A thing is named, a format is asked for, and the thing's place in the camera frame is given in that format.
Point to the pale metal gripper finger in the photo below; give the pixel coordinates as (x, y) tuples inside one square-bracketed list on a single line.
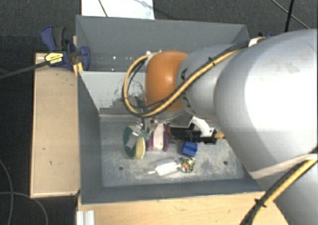
[(134, 137)]

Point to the green and yellow round sponge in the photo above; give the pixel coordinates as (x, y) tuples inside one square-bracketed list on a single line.
[(139, 149)]

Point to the purple and white bottle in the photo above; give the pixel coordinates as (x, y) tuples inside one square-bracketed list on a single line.
[(158, 139)]

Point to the blue block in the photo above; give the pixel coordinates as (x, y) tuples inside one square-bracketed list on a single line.
[(189, 149)]

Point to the multicoloured patterned ball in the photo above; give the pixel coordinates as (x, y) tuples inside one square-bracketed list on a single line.
[(187, 164)]

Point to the white plastic bottle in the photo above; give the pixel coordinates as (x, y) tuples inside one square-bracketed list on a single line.
[(167, 169)]

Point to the pale wood board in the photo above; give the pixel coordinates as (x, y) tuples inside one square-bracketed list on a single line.
[(54, 124)]

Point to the grey metal bin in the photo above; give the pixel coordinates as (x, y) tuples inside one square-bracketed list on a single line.
[(109, 45)]

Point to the black cylinder on white bracket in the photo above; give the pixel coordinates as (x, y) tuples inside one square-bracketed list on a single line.
[(188, 134)]

